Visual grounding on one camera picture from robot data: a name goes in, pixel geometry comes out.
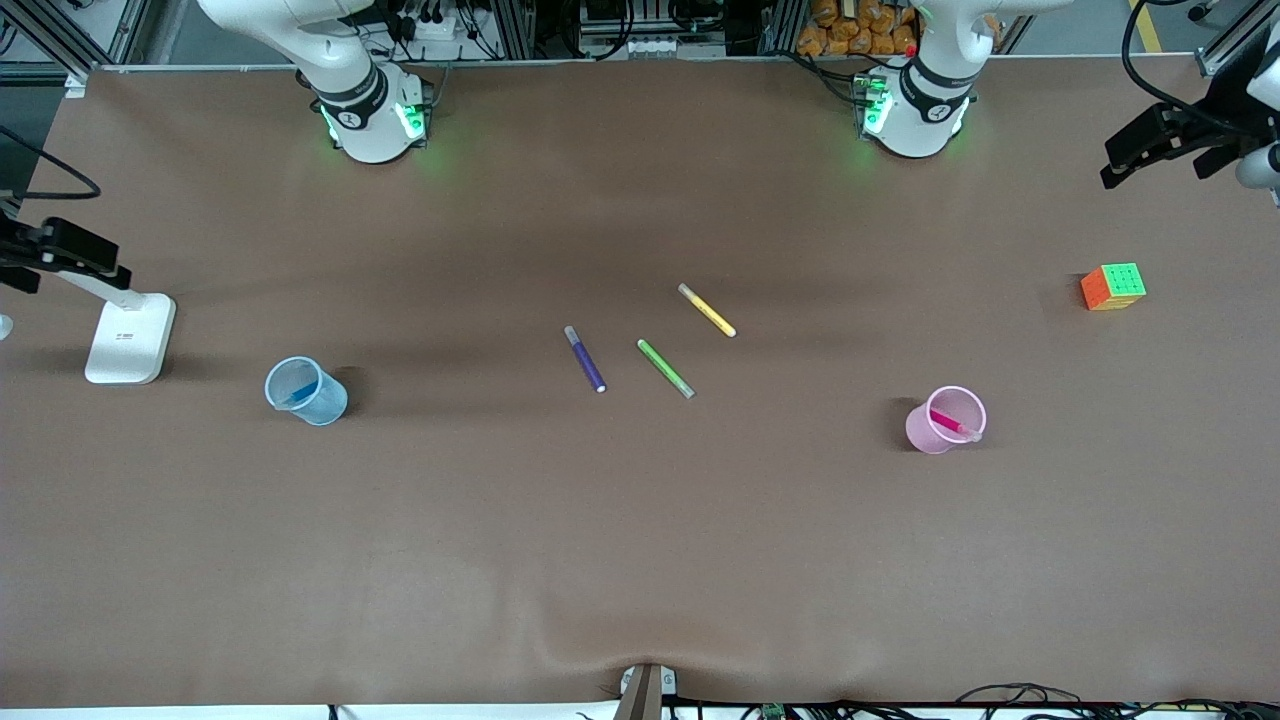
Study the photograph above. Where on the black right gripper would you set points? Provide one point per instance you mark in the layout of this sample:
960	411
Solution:
12	252

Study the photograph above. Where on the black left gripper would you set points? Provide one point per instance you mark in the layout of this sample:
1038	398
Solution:
1222	124

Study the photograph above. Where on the blue marker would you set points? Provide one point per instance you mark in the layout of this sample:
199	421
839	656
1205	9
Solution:
300	392

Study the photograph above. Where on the pink marker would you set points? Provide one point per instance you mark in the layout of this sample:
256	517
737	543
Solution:
952	424

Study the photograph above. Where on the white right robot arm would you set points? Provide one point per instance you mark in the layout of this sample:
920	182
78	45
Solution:
360	95

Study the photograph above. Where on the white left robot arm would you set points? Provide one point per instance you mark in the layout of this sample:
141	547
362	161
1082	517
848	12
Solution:
925	100

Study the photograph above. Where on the white desk stand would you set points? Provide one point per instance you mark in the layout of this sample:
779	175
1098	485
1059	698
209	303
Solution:
128	340

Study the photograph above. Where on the colourful puzzle cube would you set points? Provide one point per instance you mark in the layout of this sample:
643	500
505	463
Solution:
1113	287

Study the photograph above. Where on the blue mesh cup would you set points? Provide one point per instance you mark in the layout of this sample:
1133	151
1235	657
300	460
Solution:
310	400

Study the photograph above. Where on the orange snack bag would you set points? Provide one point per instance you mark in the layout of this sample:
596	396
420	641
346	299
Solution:
850	30

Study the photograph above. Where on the pink mesh cup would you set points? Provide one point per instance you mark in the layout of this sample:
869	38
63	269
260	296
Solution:
925	435

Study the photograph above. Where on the white power strip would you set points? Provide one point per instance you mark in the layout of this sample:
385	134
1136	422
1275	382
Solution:
435	25

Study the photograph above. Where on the yellow marker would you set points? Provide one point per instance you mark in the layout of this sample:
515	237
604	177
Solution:
707	310

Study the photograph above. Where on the purple marker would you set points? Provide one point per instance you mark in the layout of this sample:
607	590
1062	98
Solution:
585	359

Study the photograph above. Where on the green marker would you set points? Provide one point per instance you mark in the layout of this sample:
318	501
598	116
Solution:
665	368

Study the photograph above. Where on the aluminium frame post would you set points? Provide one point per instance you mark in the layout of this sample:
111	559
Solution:
1225	45
60	30

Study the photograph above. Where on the brown camera mount bracket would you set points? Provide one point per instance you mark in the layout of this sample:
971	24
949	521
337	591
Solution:
640	695

